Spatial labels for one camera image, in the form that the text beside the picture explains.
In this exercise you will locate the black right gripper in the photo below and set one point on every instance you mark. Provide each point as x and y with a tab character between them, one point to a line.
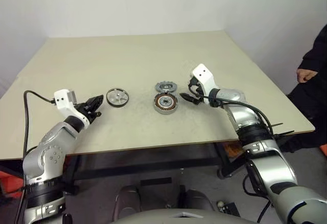
191	82

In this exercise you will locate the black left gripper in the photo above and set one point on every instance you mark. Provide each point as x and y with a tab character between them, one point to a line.
85	110

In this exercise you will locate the spoked rotor with black rim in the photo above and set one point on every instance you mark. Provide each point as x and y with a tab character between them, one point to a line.
117	98

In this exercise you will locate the silver motor housing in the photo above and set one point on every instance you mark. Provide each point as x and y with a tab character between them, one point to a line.
166	112

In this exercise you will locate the grey motor housing lid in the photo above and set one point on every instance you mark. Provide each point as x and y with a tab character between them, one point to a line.
159	87

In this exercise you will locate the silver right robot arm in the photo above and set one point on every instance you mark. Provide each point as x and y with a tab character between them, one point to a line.
276	162

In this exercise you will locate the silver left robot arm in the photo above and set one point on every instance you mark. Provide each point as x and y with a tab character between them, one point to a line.
48	155

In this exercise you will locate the person's bare hand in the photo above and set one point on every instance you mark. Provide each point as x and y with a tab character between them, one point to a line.
306	74

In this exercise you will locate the black floor tape strip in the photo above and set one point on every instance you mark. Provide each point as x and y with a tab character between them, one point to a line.
155	181

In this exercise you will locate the dark rounded shape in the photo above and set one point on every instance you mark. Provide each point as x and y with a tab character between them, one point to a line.
127	198
196	198

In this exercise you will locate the small white round object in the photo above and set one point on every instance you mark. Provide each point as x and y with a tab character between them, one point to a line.
220	204

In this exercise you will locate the red object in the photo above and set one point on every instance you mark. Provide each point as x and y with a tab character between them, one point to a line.
10	183

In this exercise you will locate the small black box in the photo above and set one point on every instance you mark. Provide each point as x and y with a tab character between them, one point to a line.
232	210

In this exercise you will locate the silver robot torso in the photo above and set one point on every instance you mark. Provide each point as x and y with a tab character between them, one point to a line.
178	217

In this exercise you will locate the person in black clothes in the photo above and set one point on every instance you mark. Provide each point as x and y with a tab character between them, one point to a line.
314	106

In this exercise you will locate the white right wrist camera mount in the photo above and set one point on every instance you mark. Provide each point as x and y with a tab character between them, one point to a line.
203	73

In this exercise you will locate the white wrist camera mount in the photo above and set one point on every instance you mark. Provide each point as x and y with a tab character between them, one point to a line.
62	101
203	73

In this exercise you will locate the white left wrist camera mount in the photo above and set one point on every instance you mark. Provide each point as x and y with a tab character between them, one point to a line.
62	101

